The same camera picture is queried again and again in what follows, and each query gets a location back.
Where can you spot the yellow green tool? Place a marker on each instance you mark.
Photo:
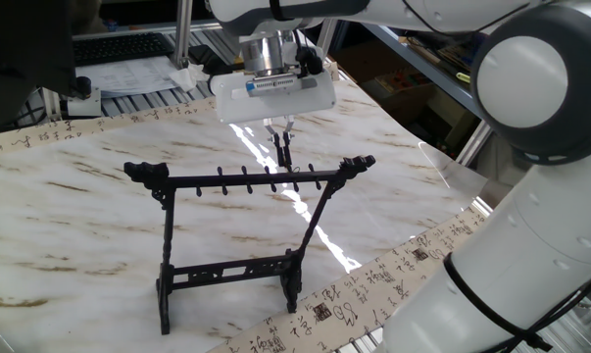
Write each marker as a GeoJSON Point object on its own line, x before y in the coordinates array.
{"type": "Point", "coordinates": [463, 77]}

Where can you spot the beige calligraphy paper scroll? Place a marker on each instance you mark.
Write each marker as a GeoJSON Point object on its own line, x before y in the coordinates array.
{"type": "Point", "coordinates": [324, 314]}

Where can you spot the black computer keyboard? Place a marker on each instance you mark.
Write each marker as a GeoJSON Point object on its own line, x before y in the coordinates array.
{"type": "Point", "coordinates": [121, 48]}

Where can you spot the white slanted post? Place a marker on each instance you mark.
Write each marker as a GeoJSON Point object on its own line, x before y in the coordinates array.
{"type": "Point", "coordinates": [473, 144]}

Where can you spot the glossy marble pattern sheet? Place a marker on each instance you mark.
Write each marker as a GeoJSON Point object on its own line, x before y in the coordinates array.
{"type": "Point", "coordinates": [79, 220]}

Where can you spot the black computer monitor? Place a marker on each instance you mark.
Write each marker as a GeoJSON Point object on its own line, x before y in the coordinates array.
{"type": "Point", "coordinates": [20, 49]}

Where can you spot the grey blue shelf beam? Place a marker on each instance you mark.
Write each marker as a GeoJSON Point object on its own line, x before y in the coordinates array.
{"type": "Point", "coordinates": [422, 71]}

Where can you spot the white bracket black knob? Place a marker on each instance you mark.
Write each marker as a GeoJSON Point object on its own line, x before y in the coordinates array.
{"type": "Point", "coordinates": [84, 105]}

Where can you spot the aluminium frame post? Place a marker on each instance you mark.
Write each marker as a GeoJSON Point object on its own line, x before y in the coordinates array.
{"type": "Point", "coordinates": [183, 29]}
{"type": "Point", "coordinates": [328, 36]}

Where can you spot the black wooden pen rack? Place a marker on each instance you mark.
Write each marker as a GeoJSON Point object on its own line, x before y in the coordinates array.
{"type": "Point", "coordinates": [202, 181]}

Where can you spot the white Franka Panda arm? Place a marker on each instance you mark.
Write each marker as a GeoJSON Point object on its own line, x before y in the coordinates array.
{"type": "Point", "coordinates": [545, 245]}

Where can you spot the brown cardboard box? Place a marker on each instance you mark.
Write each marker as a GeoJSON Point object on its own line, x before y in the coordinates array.
{"type": "Point", "coordinates": [363, 64]}

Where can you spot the printed paper stack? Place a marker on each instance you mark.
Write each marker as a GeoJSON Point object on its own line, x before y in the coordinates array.
{"type": "Point", "coordinates": [128, 76]}

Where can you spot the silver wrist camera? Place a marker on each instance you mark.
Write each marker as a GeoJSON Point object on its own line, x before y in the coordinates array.
{"type": "Point", "coordinates": [280, 85]}

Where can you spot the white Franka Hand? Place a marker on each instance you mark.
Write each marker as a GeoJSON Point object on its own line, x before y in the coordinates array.
{"type": "Point", "coordinates": [236, 110]}

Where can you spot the white tissue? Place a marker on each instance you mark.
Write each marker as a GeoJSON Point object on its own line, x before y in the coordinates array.
{"type": "Point", "coordinates": [187, 78]}

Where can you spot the colourful printed box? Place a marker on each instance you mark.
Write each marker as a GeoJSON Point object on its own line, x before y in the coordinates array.
{"type": "Point", "coordinates": [403, 81]}

